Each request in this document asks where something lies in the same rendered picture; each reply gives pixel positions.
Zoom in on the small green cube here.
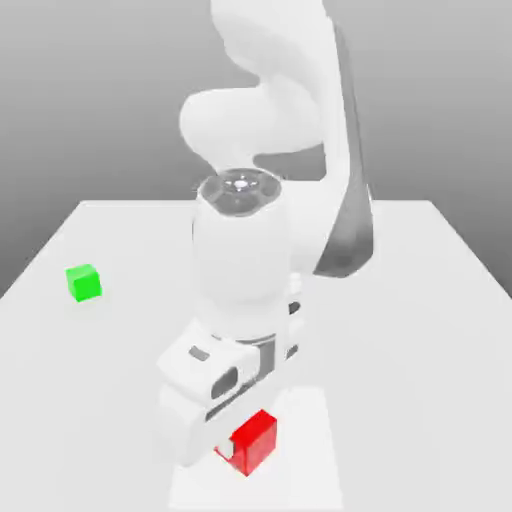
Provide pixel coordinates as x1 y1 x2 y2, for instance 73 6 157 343
64 263 104 304

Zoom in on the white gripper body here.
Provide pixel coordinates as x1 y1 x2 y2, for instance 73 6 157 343
158 361 302 468

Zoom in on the small red cube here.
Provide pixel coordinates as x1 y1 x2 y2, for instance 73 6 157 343
213 408 278 478

